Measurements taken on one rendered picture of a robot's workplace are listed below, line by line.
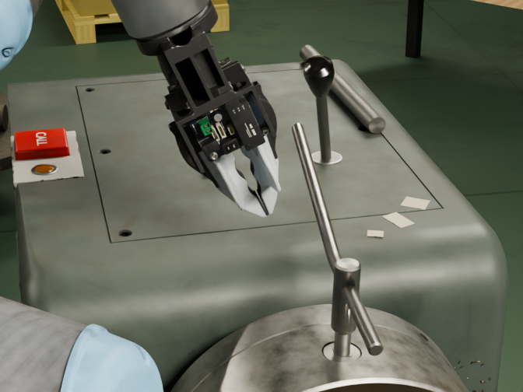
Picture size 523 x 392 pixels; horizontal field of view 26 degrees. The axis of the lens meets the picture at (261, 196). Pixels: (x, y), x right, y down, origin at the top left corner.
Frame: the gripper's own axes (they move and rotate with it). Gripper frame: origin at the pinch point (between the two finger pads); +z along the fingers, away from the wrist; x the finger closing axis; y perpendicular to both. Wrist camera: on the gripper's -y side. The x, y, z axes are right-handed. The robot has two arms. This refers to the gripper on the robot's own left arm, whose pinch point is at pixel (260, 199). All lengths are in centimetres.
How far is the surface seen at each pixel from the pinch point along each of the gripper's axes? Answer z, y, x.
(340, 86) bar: 11.8, -38.7, 15.8
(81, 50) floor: 126, -443, -43
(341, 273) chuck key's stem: 1.6, 14.4, 3.2
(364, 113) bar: 12.0, -29.5, 16.1
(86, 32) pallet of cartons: 122, -453, -37
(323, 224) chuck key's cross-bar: 2.2, 5.2, 4.1
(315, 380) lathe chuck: 8.2, 17.2, -2.6
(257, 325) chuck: 7.8, 6.8, -5.2
